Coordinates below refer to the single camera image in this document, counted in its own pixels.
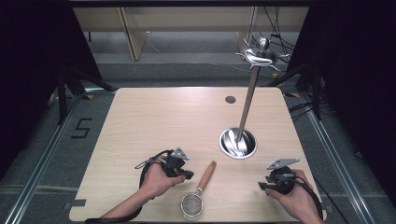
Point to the person's left hand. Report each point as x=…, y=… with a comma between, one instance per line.
x=157, y=182

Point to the black curtain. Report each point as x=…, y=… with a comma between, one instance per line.
x=358, y=93
x=34, y=77

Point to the light wooden desk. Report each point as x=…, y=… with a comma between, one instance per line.
x=134, y=37

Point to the black metal stand legs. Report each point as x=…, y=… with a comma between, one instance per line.
x=62, y=93
x=316, y=93

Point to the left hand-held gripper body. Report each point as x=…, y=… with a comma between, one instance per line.
x=173, y=164

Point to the grey round table grommet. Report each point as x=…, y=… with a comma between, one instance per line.
x=230, y=99

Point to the person's right hand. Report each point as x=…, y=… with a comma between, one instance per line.
x=300, y=196

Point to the metal utensil hanging stand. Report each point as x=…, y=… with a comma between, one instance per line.
x=247, y=105

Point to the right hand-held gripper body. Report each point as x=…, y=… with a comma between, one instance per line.
x=281, y=180

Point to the metal floor rail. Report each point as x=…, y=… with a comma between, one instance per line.
x=339, y=161
x=40, y=168

